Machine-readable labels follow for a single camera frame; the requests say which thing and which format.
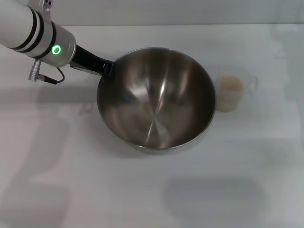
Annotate clear plastic measuring cup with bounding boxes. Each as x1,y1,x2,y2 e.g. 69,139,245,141
214,67,259,113

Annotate silver plug with black cable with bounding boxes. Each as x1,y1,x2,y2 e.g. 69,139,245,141
28,59,66,85

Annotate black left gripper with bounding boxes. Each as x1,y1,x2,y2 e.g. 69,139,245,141
70,45,115,76

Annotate stainless steel mixing bowl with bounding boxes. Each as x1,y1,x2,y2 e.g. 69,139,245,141
96,47,217,154

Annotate pale rice grains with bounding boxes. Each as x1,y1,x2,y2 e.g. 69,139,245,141
219,75,244,112

